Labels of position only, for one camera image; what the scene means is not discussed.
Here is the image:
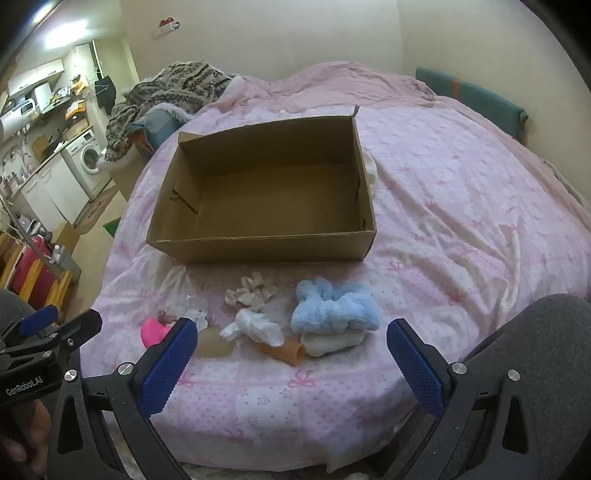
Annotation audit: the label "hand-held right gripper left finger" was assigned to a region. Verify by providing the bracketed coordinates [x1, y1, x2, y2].
[46, 318, 199, 480]

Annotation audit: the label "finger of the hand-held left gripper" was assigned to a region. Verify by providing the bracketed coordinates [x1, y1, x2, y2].
[0, 308, 103, 366]
[0, 305, 60, 348]

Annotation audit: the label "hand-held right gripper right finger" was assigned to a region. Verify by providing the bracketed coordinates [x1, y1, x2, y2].
[387, 318, 550, 480]

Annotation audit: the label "pink heart plush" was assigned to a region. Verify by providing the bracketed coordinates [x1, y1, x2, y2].
[141, 318, 174, 349]

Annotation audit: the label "clear plastic packet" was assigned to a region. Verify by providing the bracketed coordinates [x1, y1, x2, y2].
[164, 295, 211, 330]

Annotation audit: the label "white sock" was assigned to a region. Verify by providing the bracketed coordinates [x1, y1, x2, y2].
[300, 329, 365, 357]

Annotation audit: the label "light blue plush toy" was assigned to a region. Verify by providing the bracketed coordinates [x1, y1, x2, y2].
[291, 276, 382, 334]

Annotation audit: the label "beige lace scrunchie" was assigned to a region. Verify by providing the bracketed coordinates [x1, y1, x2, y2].
[225, 272, 279, 309]

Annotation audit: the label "brown cardboard box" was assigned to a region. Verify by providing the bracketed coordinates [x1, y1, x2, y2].
[146, 105, 377, 264]

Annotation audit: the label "person's left hand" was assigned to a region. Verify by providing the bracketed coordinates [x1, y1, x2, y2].
[0, 399, 52, 468]

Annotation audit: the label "person's left leg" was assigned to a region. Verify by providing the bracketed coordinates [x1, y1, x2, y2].
[0, 288, 42, 334]

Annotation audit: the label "yellow wooden chair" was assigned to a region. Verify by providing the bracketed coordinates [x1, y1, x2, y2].
[0, 231, 75, 310]

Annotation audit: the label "brown paper piece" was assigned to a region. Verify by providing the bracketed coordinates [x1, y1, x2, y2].
[196, 328, 234, 358]

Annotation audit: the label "grey bin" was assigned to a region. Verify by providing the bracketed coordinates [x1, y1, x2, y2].
[51, 247, 81, 284]

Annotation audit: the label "small cardboard box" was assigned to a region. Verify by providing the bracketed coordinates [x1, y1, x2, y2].
[44, 220, 79, 259]

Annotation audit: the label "white crumpled cloth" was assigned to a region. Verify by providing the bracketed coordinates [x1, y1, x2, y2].
[219, 308, 286, 347]

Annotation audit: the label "orange tan sock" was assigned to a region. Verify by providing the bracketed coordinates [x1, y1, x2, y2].
[259, 339, 306, 367]

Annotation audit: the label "brown patterned doormat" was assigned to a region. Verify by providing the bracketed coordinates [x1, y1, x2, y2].
[74, 185, 121, 229]

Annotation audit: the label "white kitchen cabinet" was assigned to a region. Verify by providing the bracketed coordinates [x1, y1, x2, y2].
[18, 152, 90, 227]

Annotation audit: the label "pink bow-print bed cover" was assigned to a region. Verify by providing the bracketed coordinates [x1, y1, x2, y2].
[90, 62, 591, 474]

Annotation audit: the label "white washing machine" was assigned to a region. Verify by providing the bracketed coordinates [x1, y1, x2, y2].
[62, 130, 114, 197]

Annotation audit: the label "blue fur-trimmed jacket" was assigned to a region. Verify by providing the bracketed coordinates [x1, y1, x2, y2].
[129, 104, 192, 139]

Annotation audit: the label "black garment on hanger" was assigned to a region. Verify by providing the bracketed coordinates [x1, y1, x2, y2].
[95, 76, 116, 114]

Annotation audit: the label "patterned knit blanket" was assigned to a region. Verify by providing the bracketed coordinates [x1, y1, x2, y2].
[105, 61, 234, 162]

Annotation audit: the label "teal headboard cushion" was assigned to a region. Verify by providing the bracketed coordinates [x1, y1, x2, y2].
[414, 66, 528, 141]

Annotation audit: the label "white wall cabinets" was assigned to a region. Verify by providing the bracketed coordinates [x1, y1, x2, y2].
[7, 44, 100, 97]

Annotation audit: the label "wall hook with red item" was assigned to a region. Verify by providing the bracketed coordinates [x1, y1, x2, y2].
[154, 16, 181, 38]

